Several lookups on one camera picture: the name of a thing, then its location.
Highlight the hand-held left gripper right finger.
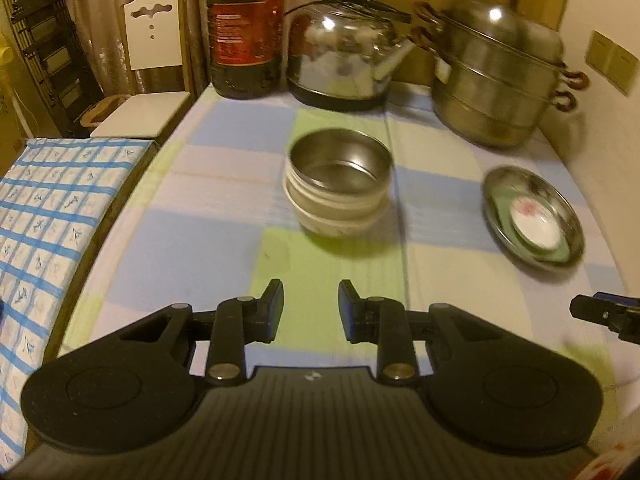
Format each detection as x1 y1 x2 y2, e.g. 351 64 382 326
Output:
338 280 507 387

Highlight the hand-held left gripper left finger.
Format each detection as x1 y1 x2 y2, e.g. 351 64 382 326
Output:
117 279 285 387

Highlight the large stainless steel plate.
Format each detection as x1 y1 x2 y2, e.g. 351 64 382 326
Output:
481 165 586 274

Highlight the small floral plate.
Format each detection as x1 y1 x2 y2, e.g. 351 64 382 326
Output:
508 197 561 254

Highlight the stainless steel bowl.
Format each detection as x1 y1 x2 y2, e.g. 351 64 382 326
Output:
285 128 394 207

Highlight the green square plate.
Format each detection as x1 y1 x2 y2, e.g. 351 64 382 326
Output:
492 191 574 265

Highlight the checked pastel tablecloth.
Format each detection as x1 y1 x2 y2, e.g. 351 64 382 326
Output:
50 82 632 411

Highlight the blue checked white cloth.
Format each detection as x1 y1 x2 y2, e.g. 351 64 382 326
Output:
0 136 157 467

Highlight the stainless steel steamer pot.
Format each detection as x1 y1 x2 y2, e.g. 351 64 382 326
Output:
412 0 590 150

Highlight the stainless steel kettle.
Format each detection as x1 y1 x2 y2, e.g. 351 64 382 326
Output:
284 0 419 112

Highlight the wooden basket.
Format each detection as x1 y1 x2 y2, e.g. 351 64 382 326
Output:
80 93 134 129

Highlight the cooking oil bottle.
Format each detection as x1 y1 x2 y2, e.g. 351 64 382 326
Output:
205 0 287 101

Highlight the white chair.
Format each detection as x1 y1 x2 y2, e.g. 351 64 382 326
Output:
90 0 194 141

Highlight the black folding rack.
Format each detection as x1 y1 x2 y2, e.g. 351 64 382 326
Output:
0 0 104 139

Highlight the yellow object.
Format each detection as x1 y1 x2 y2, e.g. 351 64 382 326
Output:
0 34 16 107

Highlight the wall switch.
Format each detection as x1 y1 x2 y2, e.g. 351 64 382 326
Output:
585 30 640 96

